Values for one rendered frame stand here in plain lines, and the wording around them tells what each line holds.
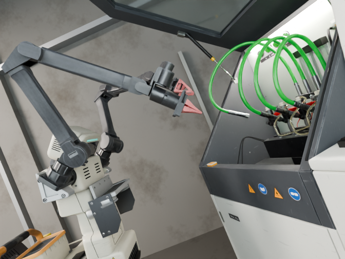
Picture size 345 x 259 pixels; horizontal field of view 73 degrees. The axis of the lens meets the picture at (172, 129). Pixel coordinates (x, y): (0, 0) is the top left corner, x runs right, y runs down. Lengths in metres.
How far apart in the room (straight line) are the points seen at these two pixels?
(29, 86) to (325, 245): 1.02
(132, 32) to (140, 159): 1.41
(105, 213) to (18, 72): 0.61
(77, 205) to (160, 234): 1.84
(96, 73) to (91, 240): 0.68
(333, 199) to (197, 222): 2.22
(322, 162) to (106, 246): 0.86
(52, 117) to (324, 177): 0.84
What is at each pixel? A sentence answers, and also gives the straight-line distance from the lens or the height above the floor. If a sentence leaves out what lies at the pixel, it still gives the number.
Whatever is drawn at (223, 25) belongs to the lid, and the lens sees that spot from 1.37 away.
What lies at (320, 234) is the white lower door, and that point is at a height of 0.76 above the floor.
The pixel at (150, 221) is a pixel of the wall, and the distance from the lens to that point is 2.83.
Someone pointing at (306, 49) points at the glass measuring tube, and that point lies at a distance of 1.20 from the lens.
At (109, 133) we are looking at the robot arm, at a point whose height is 1.30.
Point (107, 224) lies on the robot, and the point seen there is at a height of 0.93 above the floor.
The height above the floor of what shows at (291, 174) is 0.94.
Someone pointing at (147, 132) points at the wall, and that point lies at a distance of 2.62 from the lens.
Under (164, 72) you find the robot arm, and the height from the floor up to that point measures 1.38.
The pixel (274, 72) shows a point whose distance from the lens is 0.81.
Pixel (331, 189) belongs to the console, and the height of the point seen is 0.90.
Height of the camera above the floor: 1.18
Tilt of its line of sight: level
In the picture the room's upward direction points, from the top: 23 degrees counter-clockwise
